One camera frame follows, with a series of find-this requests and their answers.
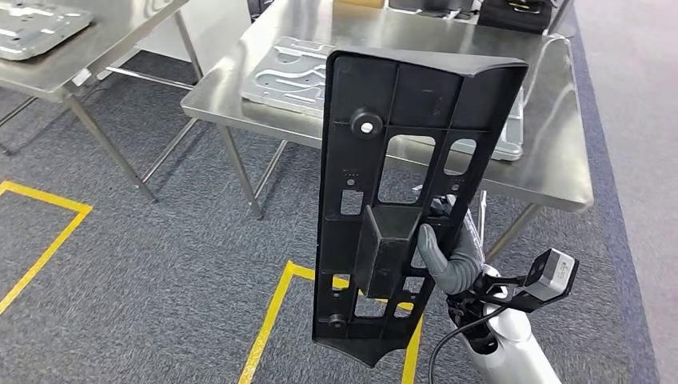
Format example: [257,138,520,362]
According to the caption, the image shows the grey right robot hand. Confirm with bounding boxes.
[417,194,487,297]

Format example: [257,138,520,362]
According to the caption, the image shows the black plastic license plate bracket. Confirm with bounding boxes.
[310,46,530,370]

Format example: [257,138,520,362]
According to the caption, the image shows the steel workbench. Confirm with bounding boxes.
[180,0,595,264]

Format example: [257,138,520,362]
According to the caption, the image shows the grey metal fixture plate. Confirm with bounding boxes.
[238,35,526,163]
[0,0,96,62]

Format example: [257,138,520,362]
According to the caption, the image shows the black case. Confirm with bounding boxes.
[477,0,555,36]

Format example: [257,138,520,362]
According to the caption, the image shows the white cabinet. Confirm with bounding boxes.
[134,0,253,76]

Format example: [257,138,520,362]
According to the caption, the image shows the steel table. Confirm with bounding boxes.
[0,0,206,206]

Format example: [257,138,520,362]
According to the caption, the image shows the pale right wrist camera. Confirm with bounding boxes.
[524,247,580,304]

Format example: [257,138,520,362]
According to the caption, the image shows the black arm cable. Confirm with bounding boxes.
[427,304,511,384]

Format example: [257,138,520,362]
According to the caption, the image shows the white cable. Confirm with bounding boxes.
[523,31,571,108]

